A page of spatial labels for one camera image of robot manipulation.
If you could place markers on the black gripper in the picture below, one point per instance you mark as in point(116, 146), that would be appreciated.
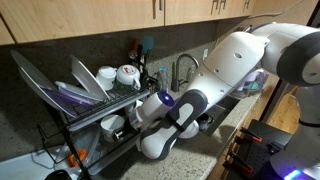
point(126, 132)

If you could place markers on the tall white mug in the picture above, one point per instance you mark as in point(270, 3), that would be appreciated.
point(111, 125)

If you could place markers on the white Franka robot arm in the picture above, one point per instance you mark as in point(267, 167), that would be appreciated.
point(233, 66)

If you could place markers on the white mug with red logo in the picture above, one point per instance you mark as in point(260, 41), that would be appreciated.
point(126, 75)

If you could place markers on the black mug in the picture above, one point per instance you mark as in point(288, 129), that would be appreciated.
point(203, 120)

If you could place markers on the clear plastic container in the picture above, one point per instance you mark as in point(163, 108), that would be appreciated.
point(83, 143)

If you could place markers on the small orange object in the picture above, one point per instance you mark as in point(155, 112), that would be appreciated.
point(75, 158)

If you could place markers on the small plain white cup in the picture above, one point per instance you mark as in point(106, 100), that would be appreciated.
point(105, 78)

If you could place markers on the purple plate in rack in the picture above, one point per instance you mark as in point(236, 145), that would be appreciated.
point(73, 93)

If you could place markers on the black utensil holder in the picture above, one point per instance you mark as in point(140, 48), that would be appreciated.
point(144, 80)

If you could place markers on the white dinner plate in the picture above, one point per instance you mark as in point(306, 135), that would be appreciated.
point(85, 78)

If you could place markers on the black round object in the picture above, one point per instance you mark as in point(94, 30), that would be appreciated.
point(56, 176)

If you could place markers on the blue dish soap bottle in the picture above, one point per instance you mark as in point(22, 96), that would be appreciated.
point(163, 78)

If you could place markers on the metal gooseneck faucet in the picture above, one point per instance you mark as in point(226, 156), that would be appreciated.
point(175, 76)

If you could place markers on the black kitchen utensil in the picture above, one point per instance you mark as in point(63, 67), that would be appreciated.
point(139, 55)

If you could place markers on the red spatula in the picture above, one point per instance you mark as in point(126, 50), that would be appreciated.
point(135, 46)

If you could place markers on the teal spatula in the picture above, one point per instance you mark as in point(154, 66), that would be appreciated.
point(147, 45)

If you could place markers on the white drain board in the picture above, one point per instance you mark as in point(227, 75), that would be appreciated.
point(23, 166)

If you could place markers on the large grey plate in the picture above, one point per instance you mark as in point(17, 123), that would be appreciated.
point(33, 76)

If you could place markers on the stainless steel sink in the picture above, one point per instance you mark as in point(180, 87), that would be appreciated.
point(223, 113)

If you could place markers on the wide wooden cabinet door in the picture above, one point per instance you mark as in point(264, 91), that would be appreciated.
point(83, 16)

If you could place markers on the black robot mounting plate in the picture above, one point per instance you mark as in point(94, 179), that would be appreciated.
point(266, 136)

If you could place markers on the white wall outlet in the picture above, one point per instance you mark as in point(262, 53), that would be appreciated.
point(205, 53)

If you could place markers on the metal frame pole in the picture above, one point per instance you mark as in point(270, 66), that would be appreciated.
point(276, 100)

